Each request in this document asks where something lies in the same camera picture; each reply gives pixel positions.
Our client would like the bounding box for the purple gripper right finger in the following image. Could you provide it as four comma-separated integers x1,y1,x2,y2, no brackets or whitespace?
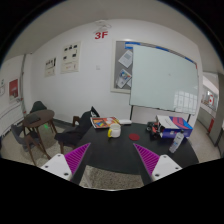
134,143,181,181

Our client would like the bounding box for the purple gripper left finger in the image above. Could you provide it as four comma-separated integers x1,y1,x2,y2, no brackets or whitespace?
41,143,90,180

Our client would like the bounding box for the clear plastic water bottle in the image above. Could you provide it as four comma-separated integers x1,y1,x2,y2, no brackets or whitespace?
169,132,184,153

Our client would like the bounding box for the wooden chair with black jacket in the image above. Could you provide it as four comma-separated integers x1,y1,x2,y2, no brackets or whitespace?
54,107,99,153

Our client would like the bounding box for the black red small device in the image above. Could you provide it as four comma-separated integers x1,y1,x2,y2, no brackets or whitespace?
146,122,161,138

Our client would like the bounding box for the blue white cardboard box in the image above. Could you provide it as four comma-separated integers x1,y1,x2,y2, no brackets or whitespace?
156,115,193,138

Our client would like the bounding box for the red round coaster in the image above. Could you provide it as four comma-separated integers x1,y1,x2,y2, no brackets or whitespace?
129,133,140,141

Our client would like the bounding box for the black rectangular table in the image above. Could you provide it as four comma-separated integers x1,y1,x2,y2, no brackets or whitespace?
71,123,199,185

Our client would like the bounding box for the wooden chair grey cushion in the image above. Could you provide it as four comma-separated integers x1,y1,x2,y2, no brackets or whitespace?
11,124,50,159

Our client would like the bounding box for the round brown side table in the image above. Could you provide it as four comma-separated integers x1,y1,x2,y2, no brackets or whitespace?
22,110,57,132

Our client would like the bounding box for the white small flat box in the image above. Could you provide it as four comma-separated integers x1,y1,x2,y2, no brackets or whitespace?
119,119,132,125

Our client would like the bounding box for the dark chair behind round table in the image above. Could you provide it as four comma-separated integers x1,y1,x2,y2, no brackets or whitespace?
31,101,47,113

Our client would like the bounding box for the large whiteboard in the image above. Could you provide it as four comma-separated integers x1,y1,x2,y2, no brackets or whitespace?
130,45,198,115

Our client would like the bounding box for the grey pin board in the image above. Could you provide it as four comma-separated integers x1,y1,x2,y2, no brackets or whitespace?
111,40,133,94

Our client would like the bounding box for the white mug yellow handle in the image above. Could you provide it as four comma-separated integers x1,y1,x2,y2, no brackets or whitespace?
108,124,121,138

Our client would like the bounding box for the red wall poster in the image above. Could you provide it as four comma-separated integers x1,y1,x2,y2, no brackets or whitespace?
9,79,19,100

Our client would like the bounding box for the small white wall poster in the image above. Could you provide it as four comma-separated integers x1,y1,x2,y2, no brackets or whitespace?
45,58,56,77

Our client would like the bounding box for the large white wall poster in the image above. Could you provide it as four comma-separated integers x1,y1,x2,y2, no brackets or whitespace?
61,42,81,73

